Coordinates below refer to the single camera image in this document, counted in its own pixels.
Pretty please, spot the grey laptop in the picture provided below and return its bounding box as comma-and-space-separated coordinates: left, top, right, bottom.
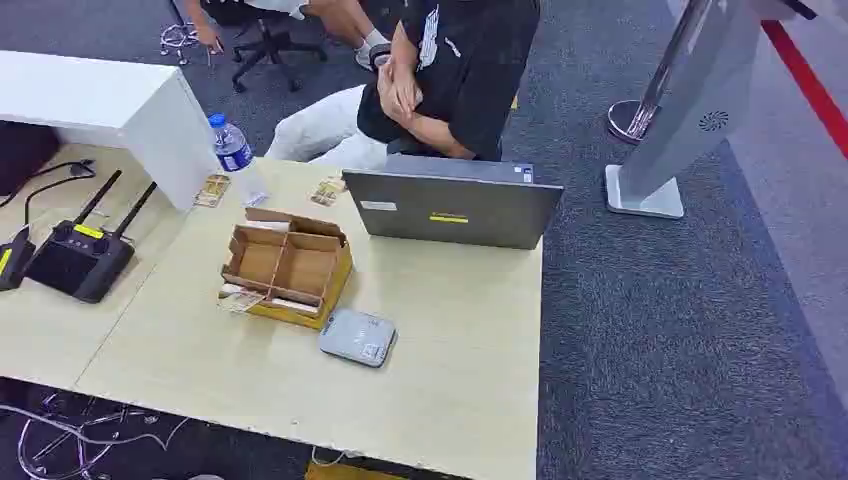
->
341, 154, 565, 252

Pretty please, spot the printed card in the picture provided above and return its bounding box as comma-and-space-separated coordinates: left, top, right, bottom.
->
309, 177, 348, 208
193, 174, 232, 209

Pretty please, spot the small grey flat device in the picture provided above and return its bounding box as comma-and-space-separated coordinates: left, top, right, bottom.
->
318, 308, 399, 370

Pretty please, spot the wooden card box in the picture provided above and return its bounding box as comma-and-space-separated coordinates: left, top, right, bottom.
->
217, 207, 354, 332

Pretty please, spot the seated person in front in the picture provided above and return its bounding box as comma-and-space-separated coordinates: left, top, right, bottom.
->
265, 0, 543, 171

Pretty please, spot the card in wooden box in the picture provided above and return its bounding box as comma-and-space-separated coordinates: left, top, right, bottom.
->
217, 284, 321, 316

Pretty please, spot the clear water bottle blue cap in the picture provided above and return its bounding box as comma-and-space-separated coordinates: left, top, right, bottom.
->
207, 113, 270, 208

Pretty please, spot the person on office chair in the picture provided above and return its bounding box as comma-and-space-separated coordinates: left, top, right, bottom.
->
182, 0, 393, 73

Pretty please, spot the yellow box under table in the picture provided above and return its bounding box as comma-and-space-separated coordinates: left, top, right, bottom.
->
304, 461, 407, 480

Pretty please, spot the black office chair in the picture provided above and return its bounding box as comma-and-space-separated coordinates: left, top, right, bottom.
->
200, 0, 329, 95

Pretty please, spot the silver floor stand display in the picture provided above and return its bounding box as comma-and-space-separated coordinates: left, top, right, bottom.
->
604, 0, 819, 221

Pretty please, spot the black remote controller with antennas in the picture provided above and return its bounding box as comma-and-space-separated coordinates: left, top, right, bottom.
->
25, 169, 159, 305

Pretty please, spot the black device with yellow stripe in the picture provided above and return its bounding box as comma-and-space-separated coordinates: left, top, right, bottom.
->
0, 227, 38, 293

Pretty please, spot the chrome post base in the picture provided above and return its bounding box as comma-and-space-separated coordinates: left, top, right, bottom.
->
606, 99, 662, 146

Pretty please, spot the chrome wire rack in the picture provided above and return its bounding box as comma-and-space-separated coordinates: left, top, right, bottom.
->
158, 21, 201, 67

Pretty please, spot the black cable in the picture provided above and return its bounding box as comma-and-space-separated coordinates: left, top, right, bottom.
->
0, 159, 98, 230

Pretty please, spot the white cable bundle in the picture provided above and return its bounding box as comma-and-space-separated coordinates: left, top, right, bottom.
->
0, 393, 193, 480

